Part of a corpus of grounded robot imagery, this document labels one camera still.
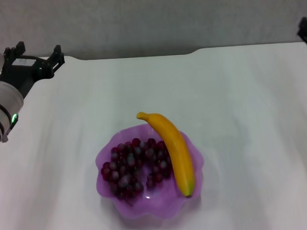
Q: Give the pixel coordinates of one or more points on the yellow banana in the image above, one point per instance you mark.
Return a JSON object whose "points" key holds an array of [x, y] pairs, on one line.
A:
{"points": [[175, 147]]}

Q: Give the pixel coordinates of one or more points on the red grape bunch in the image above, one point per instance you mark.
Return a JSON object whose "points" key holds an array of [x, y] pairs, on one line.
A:
{"points": [[128, 168]]}

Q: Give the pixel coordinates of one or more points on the purple wavy plastic bowl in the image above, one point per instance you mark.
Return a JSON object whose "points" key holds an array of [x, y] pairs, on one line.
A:
{"points": [[158, 207]]}

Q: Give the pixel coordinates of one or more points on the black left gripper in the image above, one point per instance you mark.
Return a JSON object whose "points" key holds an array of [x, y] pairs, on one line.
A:
{"points": [[18, 75]]}

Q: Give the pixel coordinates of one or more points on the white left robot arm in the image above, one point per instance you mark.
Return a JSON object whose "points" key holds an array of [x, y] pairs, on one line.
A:
{"points": [[5, 104]]}

